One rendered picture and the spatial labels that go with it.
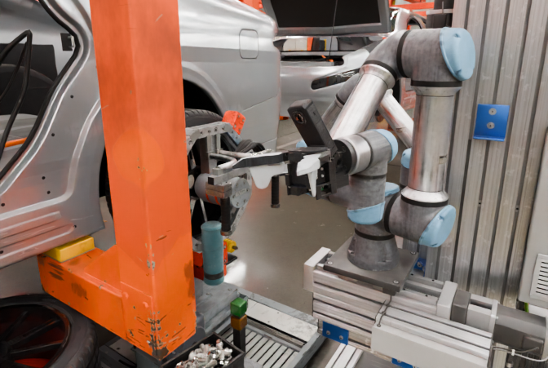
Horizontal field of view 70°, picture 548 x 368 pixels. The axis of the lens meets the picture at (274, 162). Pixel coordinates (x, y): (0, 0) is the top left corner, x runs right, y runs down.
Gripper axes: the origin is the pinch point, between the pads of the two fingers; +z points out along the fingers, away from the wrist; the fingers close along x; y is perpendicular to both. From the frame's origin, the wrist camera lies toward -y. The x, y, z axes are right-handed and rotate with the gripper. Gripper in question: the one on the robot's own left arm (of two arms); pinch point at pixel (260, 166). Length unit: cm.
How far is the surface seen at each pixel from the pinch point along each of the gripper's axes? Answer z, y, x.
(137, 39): -6, -27, 48
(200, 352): -12, 60, 49
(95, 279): 1, 44, 89
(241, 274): -108, 104, 157
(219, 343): -19, 61, 49
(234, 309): -26, 53, 49
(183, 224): -16, 24, 57
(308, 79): -265, -25, 223
